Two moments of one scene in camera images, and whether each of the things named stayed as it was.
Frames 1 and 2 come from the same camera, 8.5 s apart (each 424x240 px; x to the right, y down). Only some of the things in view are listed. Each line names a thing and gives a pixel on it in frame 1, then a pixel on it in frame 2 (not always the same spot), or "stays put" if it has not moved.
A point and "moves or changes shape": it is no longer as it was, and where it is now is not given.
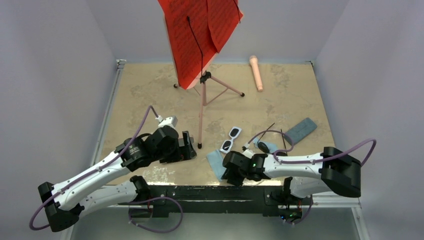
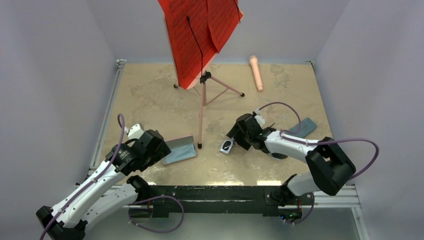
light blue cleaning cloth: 216,160 moves or changes shape
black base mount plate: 170,201 stays put
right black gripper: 232,179 → 242,143
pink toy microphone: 253,60 stays put
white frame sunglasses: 227,145 stays put
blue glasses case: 300,130 stays put
